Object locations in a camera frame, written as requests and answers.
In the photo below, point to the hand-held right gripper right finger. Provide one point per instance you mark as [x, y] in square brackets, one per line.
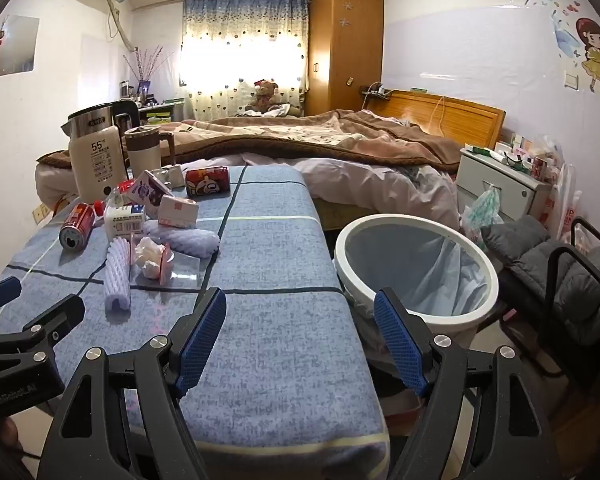
[400, 345]

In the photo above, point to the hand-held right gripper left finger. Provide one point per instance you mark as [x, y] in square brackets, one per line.
[200, 340]

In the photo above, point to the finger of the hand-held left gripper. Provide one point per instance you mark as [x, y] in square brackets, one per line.
[0, 295]
[60, 317]

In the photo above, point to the white round trash bin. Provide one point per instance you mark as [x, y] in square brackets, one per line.
[457, 321]

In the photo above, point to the purple foam fruit net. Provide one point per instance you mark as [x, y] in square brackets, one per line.
[117, 275]
[185, 240]

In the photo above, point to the white tissue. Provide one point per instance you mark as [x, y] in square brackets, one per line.
[146, 257]

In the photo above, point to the white carton with blue print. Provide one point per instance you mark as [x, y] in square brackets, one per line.
[122, 222]

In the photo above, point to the red bottle cap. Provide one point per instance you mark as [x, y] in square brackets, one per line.
[99, 208]

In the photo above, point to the pink and white carton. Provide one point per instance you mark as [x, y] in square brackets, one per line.
[177, 210]

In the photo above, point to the purple drink carton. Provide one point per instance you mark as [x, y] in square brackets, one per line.
[147, 191]

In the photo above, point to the red cartoon drink can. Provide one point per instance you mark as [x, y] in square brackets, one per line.
[207, 182]

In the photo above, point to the pale blue bin liner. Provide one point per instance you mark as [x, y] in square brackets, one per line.
[415, 270]

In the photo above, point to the blue checked tablecloth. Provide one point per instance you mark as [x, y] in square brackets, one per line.
[280, 335]

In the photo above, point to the green and white plastic bag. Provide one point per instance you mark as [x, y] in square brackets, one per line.
[482, 212]

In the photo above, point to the cream electric kettle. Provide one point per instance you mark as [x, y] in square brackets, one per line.
[97, 165]

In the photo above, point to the grey chair cushion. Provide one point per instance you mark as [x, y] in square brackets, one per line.
[530, 255]

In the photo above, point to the cream mug with brown band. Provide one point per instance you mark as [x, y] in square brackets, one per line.
[142, 157]

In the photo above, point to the black metal chair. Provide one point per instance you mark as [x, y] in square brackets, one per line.
[562, 260]

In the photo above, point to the white nightstand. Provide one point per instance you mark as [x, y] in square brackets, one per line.
[495, 180]

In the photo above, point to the brown blanket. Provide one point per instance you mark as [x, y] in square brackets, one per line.
[330, 140]

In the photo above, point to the white and red plastic bag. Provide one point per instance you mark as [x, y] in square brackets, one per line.
[565, 200]

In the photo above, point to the pile of small boxes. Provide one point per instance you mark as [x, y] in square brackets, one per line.
[530, 160]

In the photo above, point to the cluttered desk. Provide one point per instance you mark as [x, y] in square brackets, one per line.
[165, 110]

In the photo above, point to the wooden bed headboard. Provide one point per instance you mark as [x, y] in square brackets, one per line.
[460, 115]

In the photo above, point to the black bedside shelf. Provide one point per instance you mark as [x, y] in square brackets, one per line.
[375, 92]

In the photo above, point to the brown teddy bear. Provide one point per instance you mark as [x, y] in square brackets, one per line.
[266, 92]

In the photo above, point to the purple flower branches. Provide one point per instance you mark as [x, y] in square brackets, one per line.
[145, 67]

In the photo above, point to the wooden wardrobe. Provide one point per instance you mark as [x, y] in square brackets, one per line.
[342, 60]

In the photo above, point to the white air conditioner pipe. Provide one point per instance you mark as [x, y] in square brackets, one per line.
[117, 22]

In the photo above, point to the patterned window curtain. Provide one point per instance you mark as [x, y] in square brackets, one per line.
[240, 25]

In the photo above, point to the wall socket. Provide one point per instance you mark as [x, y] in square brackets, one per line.
[41, 215]

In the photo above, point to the silver wall sheet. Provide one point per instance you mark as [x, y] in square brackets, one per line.
[17, 45]

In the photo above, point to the white wall switch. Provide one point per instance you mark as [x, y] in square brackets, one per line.
[572, 81]

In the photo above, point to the girl wall sticker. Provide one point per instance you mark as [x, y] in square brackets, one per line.
[592, 55]

